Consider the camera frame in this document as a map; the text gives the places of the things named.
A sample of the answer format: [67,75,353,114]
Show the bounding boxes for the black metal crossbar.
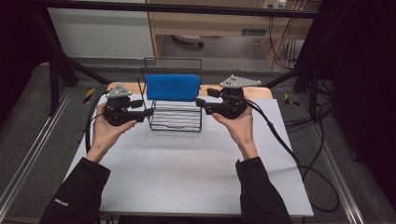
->
[34,0,321,19]

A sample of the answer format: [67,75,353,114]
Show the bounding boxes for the black floor cables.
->
[284,80,335,134]

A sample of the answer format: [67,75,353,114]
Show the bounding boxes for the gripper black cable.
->
[84,90,111,153]
[246,99,341,214]

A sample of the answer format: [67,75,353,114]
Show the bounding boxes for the white foam mat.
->
[50,92,315,217]

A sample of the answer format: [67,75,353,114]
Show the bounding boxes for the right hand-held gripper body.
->
[205,74,262,120]

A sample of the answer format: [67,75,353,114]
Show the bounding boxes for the blue towel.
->
[145,74,202,103]

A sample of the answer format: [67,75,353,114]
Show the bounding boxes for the black wire rack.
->
[136,57,204,133]

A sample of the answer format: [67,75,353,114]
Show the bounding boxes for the black metal stand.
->
[31,6,111,117]
[262,62,321,122]

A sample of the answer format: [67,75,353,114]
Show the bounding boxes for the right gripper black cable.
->
[246,99,341,214]

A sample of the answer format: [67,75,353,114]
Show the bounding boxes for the wooden table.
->
[106,81,274,100]

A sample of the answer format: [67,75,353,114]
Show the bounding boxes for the white power strip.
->
[262,0,288,9]

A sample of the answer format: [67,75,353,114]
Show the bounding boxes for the black curtain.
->
[311,0,396,213]
[0,0,50,125]

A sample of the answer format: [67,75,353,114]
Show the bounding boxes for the person's left hand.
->
[85,102,138,164]

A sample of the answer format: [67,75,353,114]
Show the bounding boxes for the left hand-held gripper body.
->
[102,82,148,127]

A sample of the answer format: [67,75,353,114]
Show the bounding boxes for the person's right hand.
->
[212,96,260,161]

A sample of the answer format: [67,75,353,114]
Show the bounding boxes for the yellow black tape strip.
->
[283,92,301,107]
[82,87,96,105]

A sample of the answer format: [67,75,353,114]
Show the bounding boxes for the white cabinet panel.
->
[48,7,156,60]

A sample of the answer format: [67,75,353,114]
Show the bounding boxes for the aluminium rail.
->
[306,124,365,224]
[0,88,74,213]

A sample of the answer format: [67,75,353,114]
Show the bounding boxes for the hanging black cable bundle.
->
[267,15,304,71]

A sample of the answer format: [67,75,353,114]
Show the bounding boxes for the light wooden desk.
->
[146,0,321,68]

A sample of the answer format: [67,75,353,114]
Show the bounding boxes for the office chair wheel base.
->
[171,34,205,49]

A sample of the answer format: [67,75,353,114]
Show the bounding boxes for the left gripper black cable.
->
[84,90,111,153]

